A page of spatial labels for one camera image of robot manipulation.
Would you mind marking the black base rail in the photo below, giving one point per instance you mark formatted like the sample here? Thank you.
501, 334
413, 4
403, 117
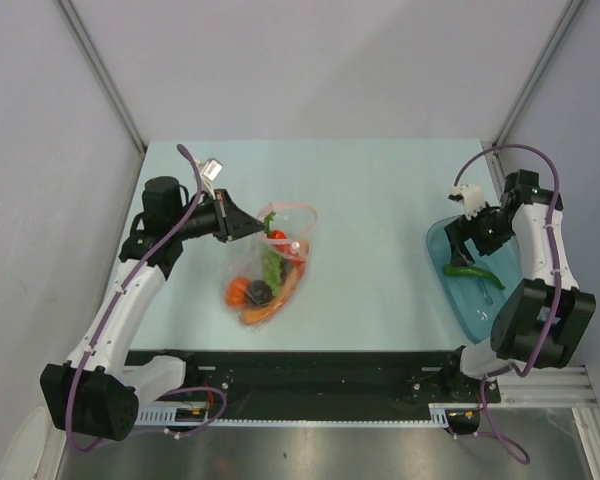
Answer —
327, 386

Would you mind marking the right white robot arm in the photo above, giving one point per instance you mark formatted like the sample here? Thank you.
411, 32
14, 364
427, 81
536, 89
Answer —
544, 316

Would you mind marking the dark purple toy fruit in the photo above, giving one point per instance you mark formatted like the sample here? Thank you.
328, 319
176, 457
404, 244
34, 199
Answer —
258, 294

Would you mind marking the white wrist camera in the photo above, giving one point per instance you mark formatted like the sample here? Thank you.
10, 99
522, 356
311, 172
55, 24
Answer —
209, 171
471, 197

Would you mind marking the white slotted cable duct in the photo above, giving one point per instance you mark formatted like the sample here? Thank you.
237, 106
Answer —
164, 416

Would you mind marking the clear zip top bag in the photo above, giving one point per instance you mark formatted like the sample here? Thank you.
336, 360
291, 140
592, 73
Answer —
297, 220

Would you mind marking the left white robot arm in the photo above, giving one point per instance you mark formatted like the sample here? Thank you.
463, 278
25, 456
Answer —
90, 393

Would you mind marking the blue plastic food tray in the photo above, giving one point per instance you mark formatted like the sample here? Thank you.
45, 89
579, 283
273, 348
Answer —
475, 301

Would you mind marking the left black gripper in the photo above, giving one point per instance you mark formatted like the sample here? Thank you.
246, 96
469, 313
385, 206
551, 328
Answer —
231, 222

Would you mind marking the red toy carrot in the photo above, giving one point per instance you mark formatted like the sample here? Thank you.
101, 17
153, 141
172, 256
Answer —
279, 240

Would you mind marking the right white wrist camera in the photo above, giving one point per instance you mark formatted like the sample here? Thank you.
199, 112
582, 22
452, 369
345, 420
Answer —
471, 197

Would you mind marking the aluminium frame profile right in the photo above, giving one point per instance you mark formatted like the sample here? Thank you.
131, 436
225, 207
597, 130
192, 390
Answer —
555, 385

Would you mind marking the orange toy pumpkin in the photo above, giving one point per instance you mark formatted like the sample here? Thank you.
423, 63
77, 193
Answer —
236, 292

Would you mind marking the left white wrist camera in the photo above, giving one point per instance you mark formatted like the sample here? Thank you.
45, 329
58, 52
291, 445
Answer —
209, 171

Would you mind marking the green toy chili pepper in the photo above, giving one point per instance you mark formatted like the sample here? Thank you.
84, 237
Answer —
474, 272

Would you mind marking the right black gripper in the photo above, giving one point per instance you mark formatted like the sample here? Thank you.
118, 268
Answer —
462, 229

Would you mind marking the green toy grapes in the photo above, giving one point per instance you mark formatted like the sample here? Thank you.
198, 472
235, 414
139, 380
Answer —
272, 270

